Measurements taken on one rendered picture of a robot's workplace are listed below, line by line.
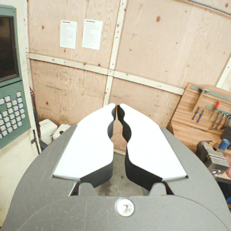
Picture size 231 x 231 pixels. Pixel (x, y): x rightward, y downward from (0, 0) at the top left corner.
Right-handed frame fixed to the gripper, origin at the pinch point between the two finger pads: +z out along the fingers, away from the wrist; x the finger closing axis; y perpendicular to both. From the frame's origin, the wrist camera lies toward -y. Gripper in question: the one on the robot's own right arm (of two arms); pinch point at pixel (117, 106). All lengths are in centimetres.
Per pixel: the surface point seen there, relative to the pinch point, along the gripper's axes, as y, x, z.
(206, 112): 61, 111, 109
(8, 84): 15, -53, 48
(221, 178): 85, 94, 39
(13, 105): 26, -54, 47
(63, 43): 2, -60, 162
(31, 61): 26, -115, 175
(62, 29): -13, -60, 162
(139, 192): 165, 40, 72
